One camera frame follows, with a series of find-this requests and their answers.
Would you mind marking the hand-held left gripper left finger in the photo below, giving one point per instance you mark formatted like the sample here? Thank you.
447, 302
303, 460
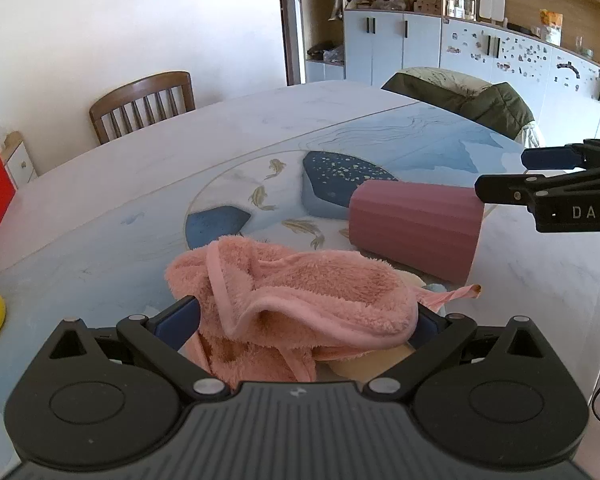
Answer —
180, 321

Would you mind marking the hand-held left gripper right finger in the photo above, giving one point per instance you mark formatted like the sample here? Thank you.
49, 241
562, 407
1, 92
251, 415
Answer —
432, 330

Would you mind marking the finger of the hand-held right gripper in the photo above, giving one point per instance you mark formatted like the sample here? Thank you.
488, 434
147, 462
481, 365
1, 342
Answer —
550, 158
510, 189

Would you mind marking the pink ribbed cup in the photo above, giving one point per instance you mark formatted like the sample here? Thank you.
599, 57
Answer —
415, 225

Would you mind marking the pink fluffy towel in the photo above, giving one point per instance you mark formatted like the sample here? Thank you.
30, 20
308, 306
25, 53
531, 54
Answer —
305, 290

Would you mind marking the olive green jacket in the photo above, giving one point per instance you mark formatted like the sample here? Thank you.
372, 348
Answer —
485, 102

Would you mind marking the white cabinet with wooden shelves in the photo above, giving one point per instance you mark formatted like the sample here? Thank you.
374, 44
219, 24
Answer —
520, 70

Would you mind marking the drinking glass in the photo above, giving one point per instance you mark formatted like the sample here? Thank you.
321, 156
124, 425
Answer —
579, 44

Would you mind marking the orange snack bag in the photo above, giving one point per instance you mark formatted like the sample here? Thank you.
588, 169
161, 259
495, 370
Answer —
551, 27

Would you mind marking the white storage container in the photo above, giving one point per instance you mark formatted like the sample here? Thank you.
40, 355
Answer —
492, 5

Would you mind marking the glass jar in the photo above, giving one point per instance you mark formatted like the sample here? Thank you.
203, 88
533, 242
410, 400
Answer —
469, 2

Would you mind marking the small wooden toy house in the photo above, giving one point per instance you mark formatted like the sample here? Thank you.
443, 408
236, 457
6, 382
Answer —
426, 4

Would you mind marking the small white drawer cabinet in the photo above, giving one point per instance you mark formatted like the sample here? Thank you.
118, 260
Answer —
22, 160

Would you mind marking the brown wooden chair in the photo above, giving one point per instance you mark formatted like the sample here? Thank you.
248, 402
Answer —
140, 95

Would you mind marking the dark brown door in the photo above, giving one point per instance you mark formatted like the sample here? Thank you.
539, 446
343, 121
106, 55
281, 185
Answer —
290, 20

